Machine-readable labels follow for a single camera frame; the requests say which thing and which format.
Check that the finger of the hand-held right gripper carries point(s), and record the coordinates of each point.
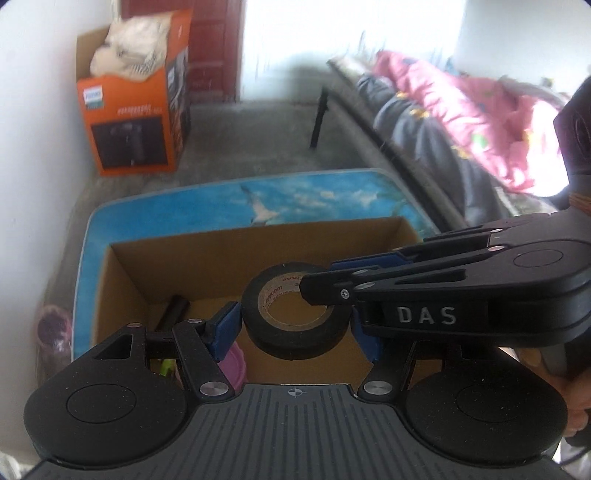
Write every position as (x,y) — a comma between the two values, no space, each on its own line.
(438,247)
(332,288)

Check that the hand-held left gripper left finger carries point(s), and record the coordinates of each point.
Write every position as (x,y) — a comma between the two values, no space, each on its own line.
(226,332)

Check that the black cylindrical tube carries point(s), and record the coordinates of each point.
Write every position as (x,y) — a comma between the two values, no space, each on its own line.
(173,311)

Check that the black tape roll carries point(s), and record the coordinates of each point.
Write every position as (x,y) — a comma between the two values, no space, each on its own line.
(295,344)

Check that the grey patterned blanket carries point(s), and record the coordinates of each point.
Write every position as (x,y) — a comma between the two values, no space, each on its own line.
(415,134)

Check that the person's right hand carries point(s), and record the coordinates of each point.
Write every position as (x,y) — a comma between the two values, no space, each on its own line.
(579,406)

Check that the white panelled wardrobe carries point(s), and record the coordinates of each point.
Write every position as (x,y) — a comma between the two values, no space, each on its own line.
(346,37)

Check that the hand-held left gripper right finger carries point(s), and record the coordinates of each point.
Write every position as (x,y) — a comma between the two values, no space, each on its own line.
(367,344)

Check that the pink patterned blanket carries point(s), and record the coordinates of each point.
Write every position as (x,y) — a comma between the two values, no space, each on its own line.
(461,106)

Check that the brown cardboard box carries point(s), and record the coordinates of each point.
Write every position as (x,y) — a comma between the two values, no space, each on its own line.
(207,263)

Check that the dark red wooden door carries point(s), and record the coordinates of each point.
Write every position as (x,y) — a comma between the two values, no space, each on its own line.
(212,55)

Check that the purple plastic lid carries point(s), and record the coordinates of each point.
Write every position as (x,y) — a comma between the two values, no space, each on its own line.
(233,369)

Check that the orange appliance box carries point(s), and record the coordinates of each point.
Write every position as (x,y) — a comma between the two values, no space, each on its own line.
(124,101)

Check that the cream crumpled cloth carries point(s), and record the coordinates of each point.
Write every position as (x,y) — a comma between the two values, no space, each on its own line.
(134,41)

